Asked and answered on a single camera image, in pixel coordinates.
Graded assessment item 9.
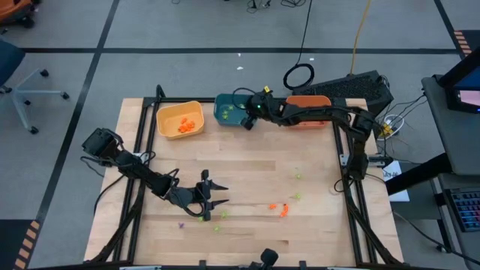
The backlit keyboard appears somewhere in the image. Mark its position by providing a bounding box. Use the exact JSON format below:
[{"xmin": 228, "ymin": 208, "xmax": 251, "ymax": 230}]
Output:
[{"xmin": 448, "ymin": 186, "xmax": 480, "ymax": 233}]

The blue office chair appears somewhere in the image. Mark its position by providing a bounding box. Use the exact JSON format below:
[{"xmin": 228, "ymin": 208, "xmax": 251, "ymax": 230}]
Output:
[{"xmin": 0, "ymin": 37, "xmax": 71, "ymax": 136}]

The black floor cable bundle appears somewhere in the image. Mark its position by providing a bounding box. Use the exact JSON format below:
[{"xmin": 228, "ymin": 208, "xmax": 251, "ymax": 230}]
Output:
[{"xmin": 245, "ymin": 0, "xmax": 311, "ymax": 9}]

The white power strip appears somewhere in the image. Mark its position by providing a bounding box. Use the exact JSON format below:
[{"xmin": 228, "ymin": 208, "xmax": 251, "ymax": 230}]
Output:
[{"xmin": 377, "ymin": 113, "xmax": 406, "ymax": 142}]

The yellow power cable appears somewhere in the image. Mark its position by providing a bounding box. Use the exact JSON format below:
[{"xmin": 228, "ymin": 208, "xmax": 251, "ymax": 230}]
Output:
[{"xmin": 348, "ymin": 0, "xmax": 374, "ymax": 75}]

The yellow plastic bin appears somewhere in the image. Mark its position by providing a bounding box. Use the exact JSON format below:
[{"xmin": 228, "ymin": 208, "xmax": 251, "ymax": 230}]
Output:
[{"xmin": 155, "ymin": 100, "xmax": 206, "ymax": 140}]

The white paper label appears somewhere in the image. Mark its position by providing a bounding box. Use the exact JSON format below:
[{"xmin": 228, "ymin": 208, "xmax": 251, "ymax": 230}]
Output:
[{"xmin": 382, "ymin": 160, "xmax": 412, "ymax": 203}]

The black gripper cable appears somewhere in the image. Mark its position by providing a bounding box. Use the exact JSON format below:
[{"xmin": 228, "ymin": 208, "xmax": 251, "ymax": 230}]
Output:
[{"xmin": 231, "ymin": 87, "xmax": 258, "ymax": 112}]

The black desk support bar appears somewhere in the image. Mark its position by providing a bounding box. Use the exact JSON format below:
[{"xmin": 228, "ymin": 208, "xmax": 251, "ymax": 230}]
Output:
[{"xmin": 385, "ymin": 152, "xmax": 453, "ymax": 196}]

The grey keyboard desk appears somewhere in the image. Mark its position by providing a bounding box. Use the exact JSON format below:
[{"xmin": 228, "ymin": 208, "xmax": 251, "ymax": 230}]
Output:
[{"xmin": 430, "ymin": 172, "xmax": 480, "ymax": 270}]

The hazard striped floor mat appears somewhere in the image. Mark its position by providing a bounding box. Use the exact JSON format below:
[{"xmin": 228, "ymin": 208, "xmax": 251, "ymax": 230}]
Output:
[
  {"xmin": 13, "ymin": 220, "xmax": 41, "ymax": 270},
  {"xmin": 451, "ymin": 28, "xmax": 474, "ymax": 57}
]

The black monitor screen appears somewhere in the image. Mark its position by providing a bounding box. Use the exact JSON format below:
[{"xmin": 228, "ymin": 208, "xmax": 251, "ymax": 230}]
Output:
[{"xmin": 437, "ymin": 46, "xmax": 480, "ymax": 115}]

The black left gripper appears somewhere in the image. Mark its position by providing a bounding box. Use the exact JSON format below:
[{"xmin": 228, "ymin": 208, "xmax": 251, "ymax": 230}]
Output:
[{"xmin": 169, "ymin": 169, "xmax": 231, "ymax": 223}]

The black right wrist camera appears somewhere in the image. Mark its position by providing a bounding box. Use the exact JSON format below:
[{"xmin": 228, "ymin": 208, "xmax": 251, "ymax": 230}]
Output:
[{"xmin": 241, "ymin": 115, "xmax": 259, "ymax": 131}]

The black coiled floor cable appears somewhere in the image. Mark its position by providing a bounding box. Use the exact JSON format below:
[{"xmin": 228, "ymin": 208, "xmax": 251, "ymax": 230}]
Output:
[{"xmin": 281, "ymin": 0, "xmax": 316, "ymax": 91}]

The grey side desk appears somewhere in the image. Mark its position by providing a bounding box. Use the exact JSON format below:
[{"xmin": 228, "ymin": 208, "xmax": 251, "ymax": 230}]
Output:
[{"xmin": 421, "ymin": 73, "xmax": 480, "ymax": 177}]

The orange office chair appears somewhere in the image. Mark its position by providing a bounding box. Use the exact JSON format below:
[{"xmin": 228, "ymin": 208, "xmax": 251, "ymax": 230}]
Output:
[{"xmin": 0, "ymin": 0, "xmax": 41, "ymax": 29}]

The teal plastic bin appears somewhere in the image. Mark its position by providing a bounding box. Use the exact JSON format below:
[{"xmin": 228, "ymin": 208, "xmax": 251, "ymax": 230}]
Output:
[{"xmin": 213, "ymin": 93, "xmax": 261, "ymax": 128}]

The orange plastic bin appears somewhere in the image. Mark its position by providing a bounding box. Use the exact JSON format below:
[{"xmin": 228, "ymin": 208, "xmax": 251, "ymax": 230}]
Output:
[{"xmin": 285, "ymin": 94, "xmax": 335, "ymax": 131}]

